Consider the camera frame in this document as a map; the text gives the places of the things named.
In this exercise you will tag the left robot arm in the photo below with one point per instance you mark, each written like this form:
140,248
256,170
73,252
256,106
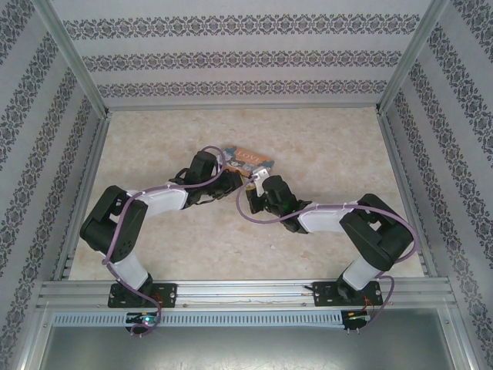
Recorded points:
161,198

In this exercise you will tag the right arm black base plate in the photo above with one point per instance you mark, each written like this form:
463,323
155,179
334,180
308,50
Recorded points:
323,294

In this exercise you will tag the left controller board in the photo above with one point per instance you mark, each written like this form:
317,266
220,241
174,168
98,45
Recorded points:
144,319

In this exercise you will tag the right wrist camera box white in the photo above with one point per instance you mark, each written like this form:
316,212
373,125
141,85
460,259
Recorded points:
262,175

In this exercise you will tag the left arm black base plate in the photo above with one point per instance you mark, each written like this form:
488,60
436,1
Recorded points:
165,294

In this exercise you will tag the controller board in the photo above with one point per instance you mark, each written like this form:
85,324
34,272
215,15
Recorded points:
356,318
144,319

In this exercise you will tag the aluminium frame post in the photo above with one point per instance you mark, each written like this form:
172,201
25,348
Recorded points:
412,54
69,54

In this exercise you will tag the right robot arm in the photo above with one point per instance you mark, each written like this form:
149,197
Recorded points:
323,219

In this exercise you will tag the right controller board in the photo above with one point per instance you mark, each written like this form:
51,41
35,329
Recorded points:
356,318

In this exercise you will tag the aluminium mounting rail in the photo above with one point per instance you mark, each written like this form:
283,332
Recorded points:
246,294

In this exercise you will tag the orange LOVE tin box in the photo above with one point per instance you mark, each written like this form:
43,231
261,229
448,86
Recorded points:
246,154

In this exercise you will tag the aluminium side rail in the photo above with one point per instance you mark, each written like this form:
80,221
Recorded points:
90,169
404,185

